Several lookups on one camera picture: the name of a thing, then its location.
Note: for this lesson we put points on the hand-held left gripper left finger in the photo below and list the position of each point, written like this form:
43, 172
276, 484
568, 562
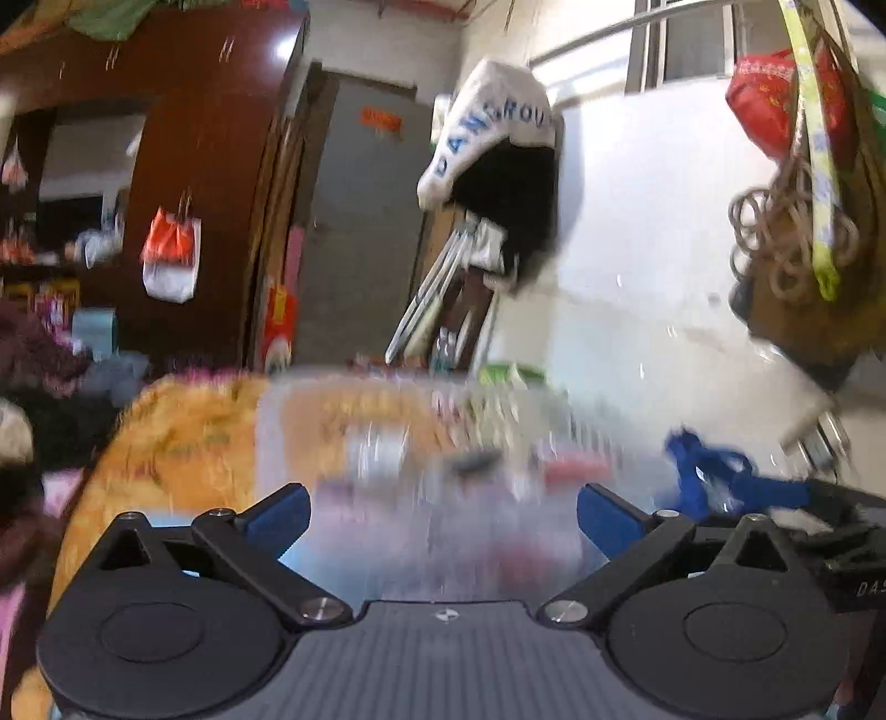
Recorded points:
280, 516

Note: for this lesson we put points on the brown hanging bag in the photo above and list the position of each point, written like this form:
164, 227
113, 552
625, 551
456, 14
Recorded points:
810, 277

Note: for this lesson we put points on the green cloth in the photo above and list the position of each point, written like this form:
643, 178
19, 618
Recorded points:
111, 14

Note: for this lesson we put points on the metal crutches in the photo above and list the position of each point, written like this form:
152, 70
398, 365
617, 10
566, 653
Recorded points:
432, 291

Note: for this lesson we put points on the grey door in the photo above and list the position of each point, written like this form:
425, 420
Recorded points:
360, 228

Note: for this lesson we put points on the clear plastic basket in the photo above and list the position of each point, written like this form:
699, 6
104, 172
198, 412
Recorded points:
429, 443

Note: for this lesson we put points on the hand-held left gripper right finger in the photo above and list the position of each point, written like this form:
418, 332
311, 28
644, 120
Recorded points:
609, 516

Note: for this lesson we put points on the small hanging plastic bag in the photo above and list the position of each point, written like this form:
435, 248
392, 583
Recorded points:
14, 169

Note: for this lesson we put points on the yellow blanket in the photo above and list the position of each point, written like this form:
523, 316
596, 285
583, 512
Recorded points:
187, 443

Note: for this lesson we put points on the dark wooden wardrobe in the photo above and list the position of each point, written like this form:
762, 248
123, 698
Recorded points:
187, 152

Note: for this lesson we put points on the dark maroon cloth pile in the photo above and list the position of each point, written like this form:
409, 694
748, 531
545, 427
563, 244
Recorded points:
41, 388

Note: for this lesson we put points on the orange and white plastic bag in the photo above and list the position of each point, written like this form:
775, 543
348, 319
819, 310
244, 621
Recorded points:
169, 253

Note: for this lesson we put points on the green and white bag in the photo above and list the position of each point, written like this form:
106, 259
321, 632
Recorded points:
512, 375

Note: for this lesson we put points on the red plastic bag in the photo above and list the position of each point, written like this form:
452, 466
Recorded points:
782, 100

